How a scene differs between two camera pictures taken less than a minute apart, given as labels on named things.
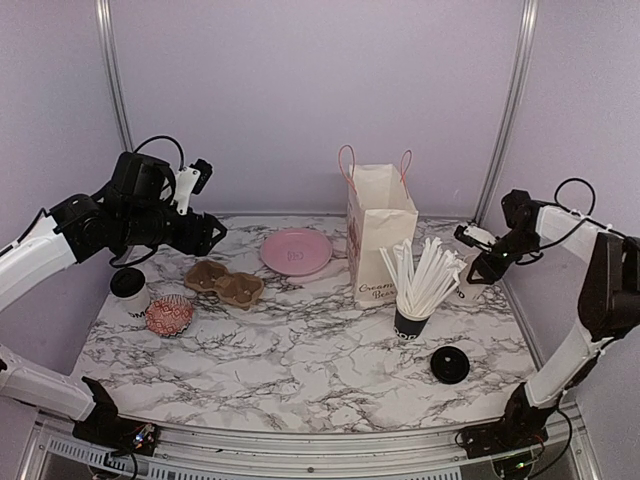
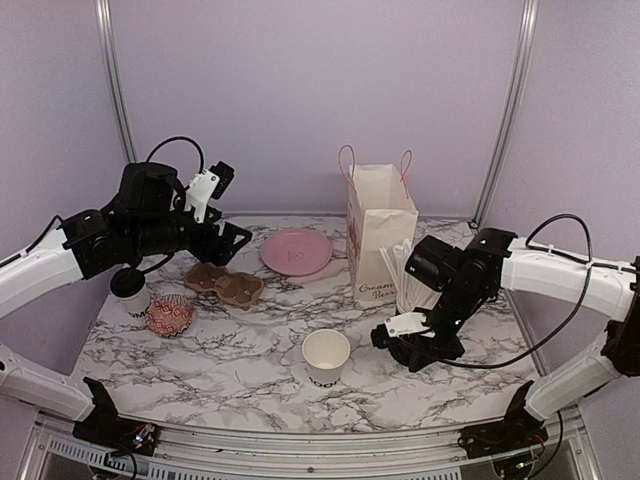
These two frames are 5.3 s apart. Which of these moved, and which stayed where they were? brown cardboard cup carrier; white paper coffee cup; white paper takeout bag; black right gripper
Moved: black right gripper
Stayed: white paper coffee cup; white paper takeout bag; brown cardboard cup carrier
